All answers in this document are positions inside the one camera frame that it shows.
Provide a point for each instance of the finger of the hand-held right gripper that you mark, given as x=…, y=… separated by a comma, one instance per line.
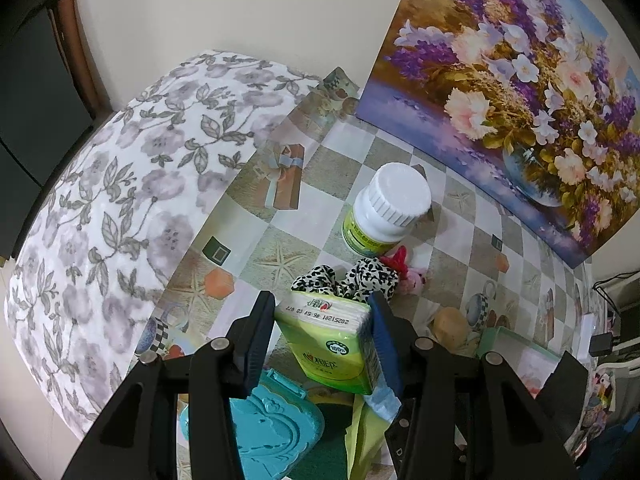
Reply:
x=567, y=390

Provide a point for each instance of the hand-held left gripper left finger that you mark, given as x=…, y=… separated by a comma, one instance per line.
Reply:
x=260, y=330

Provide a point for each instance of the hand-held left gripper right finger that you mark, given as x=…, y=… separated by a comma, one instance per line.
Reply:
x=387, y=345

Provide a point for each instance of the white tray with teal rim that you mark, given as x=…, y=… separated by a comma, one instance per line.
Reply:
x=520, y=365

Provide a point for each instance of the green tissue packet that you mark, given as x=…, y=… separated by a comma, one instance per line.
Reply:
x=330, y=350

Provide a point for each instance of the light green cloth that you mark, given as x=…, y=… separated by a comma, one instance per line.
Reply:
x=367, y=445

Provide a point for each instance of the green scouring pad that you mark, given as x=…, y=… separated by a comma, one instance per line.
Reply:
x=330, y=440

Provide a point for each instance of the black charger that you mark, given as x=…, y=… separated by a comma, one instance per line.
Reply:
x=600, y=344

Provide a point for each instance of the blue face mask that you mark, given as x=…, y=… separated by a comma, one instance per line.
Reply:
x=382, y=402

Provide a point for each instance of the beige round sponge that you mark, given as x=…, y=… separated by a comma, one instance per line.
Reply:
x=452, y=327

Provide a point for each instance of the small red pink toy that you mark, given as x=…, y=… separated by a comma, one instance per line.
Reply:
x=412, y=280

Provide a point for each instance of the leopard print scrunchie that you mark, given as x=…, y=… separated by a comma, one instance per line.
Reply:
x=365, y=275

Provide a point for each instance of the teal plastic box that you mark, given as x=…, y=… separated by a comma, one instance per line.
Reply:
x=280, y=430

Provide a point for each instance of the white pill bottle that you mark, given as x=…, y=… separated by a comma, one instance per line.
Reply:
x=387, y=205

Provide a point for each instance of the grey floral blanket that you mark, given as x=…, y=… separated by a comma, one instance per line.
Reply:
x=125, y=210

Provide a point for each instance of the flower painting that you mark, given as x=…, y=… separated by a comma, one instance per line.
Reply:
x=510, y=100

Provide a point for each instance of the dark cabinet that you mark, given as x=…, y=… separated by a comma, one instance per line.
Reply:
x=35, y=110

